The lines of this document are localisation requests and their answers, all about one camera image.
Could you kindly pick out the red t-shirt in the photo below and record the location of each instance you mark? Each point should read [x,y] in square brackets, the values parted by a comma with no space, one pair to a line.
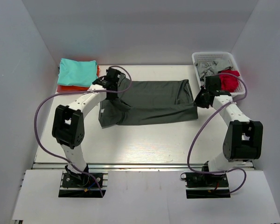
[229,83]

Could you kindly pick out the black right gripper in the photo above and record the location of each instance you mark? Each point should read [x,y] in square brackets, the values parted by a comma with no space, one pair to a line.
[198,101]

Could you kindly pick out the light grey t-shirt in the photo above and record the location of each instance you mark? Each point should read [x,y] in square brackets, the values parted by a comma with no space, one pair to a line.
[206,69]

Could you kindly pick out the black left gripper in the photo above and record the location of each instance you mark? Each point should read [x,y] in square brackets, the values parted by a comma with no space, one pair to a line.
[113,96]

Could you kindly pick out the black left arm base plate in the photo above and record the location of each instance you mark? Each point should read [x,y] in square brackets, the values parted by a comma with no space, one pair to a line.
[71,187]

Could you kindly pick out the dark grey t-shirt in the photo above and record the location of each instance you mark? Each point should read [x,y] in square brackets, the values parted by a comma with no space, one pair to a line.
[148,103]

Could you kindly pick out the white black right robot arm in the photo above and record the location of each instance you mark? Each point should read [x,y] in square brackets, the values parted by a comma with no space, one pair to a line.
[243,139]

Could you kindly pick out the orange folded t-shirt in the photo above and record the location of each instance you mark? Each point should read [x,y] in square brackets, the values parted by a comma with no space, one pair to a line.
[77,79]

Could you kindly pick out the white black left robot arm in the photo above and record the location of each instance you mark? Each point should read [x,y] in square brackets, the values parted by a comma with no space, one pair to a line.
[68,125]

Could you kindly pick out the teal folded t-shirt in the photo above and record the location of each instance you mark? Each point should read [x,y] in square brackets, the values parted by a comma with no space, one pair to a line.
[68,64]

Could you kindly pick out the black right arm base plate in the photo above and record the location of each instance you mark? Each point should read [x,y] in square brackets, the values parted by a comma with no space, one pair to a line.
[206,186]

